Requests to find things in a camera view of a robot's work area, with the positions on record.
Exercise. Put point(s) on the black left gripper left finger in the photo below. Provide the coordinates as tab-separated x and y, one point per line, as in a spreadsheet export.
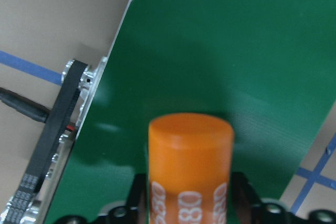
137	200

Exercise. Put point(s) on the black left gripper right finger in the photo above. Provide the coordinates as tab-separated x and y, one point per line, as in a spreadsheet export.
247	204

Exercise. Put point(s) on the orange cylinder with white numbers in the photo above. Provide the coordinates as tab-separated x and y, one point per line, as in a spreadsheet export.
189	164

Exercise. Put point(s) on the green conveyor belt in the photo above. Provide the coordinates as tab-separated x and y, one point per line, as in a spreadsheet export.
265	66

